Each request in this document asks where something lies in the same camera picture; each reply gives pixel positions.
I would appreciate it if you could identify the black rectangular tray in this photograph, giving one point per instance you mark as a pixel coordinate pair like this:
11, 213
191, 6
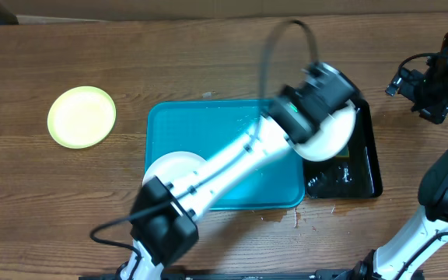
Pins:
355, 177

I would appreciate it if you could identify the green yellow scrub sponge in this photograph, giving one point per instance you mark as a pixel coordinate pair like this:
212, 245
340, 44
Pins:
344, 153

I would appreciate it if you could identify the lime green rimmed plate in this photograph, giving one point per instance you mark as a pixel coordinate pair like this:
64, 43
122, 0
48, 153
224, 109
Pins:
81, 117

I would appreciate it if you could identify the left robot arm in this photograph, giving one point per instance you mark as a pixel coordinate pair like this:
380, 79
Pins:
165, 215

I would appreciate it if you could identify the teal plastic tray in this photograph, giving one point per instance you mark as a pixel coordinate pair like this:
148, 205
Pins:
205, 128

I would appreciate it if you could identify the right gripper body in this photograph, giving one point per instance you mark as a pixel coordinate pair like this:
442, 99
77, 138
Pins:
427, 94

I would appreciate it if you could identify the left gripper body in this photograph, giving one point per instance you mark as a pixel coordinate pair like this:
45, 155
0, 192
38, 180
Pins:
289, 88

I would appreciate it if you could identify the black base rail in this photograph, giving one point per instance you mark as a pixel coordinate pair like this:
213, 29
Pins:
317, 275

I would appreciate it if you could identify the white plate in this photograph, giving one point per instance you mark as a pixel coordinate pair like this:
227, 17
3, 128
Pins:
172, 166
333, 135

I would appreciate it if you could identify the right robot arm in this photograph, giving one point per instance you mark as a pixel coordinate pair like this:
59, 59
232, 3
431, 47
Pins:
427, 230

